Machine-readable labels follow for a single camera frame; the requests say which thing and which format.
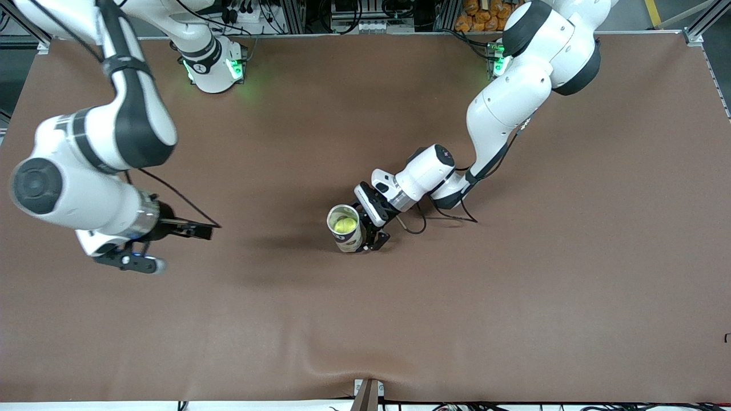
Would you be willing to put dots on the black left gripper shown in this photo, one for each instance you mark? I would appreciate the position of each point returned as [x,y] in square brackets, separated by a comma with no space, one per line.
[384,219]

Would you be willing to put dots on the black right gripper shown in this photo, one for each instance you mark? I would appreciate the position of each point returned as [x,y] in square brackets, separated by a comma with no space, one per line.
[169,225]

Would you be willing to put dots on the white blue tennis ball can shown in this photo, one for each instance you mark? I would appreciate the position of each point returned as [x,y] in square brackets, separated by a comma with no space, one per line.
[349,242]

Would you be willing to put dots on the plain yellow tennis ball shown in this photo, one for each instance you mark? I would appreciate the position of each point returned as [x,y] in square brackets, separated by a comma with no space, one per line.
[344,224]

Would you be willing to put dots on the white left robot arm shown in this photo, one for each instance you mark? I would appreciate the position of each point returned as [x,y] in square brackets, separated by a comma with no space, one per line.
[508,103]

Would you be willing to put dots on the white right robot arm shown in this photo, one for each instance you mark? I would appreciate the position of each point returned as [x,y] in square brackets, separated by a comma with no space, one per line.
[74,188]

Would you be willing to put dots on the brown table mat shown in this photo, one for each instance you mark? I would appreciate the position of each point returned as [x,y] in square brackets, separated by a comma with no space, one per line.
[514,285]

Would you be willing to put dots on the white connector block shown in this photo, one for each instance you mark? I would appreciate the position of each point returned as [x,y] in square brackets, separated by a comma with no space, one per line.
[365,27]

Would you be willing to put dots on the white power strip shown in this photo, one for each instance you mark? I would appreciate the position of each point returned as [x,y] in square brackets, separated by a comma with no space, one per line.
[243,14]

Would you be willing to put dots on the pile of orange objects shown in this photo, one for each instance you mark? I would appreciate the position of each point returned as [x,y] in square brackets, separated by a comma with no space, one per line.
[480,17]

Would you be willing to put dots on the aluminium frame post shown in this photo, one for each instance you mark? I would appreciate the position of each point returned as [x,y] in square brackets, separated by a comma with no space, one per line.
[445,14]
[292,14]

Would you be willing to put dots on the aluminium frame with diagonal strut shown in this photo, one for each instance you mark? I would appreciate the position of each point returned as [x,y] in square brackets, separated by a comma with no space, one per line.
[11,40]
[694,35]

